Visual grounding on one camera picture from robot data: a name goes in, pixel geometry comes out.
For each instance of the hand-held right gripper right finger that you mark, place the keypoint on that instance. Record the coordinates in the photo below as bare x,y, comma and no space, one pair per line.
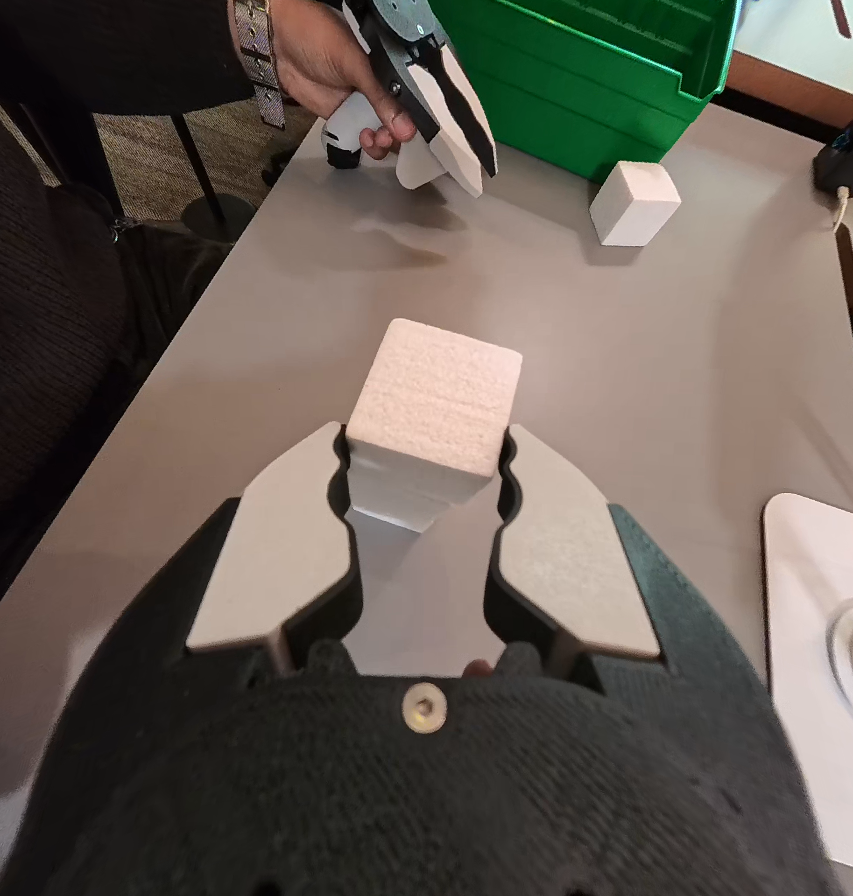
573,560

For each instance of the wooden document holder stand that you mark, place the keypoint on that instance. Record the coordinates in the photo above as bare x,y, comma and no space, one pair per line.
804,560

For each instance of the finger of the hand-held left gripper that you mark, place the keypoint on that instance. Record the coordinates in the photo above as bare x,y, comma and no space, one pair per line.
479,119
447,140

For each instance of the black round-base stand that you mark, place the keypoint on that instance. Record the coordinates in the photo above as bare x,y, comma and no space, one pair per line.
213,210

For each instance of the person's left forearm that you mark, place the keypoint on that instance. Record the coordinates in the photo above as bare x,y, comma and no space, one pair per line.
118,42

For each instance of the person's left hand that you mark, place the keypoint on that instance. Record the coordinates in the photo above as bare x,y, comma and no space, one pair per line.
314,63

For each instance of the grey desk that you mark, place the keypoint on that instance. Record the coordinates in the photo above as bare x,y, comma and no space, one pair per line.
608,350

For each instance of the black power adapter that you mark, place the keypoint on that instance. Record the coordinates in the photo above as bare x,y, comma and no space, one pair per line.
846,161

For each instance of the white foam block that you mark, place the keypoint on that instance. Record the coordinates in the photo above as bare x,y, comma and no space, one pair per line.
433,385
636,203
412,511

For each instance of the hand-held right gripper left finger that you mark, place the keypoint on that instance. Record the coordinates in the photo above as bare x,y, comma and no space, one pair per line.
279,546

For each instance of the green plastic bin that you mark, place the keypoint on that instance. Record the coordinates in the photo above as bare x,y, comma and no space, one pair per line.
573,105

